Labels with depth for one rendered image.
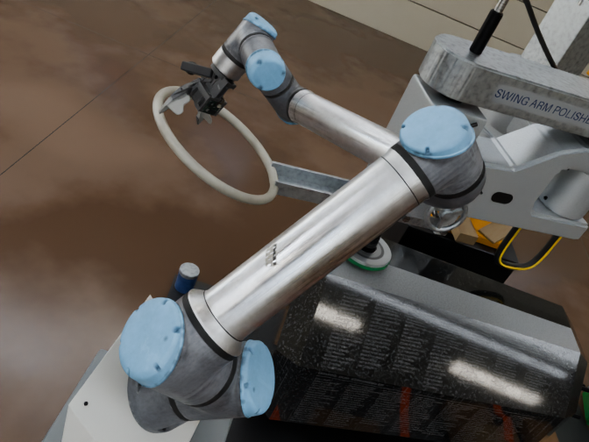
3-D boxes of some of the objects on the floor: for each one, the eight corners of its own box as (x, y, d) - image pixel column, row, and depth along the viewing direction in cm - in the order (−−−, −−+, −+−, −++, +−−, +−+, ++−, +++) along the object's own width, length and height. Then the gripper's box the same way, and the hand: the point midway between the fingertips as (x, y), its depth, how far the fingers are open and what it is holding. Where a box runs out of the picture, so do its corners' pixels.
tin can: (184, 296, 291) (190, 279, 284) (170, 285, 294) (175, 267, 286) (197, 288, 299) (203, 270, 291) (183, 276, 302) (189, 259, 294)
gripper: (207, 73, 143) (161, 128, 151) (256, 92, 160) (212, 141, 168) (192, 50, 147) (148, 105, 155) (241, 71, 163) (200, 120, 171)
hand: (177, 117), depth 162 cm, fingers open, 14 cm apart
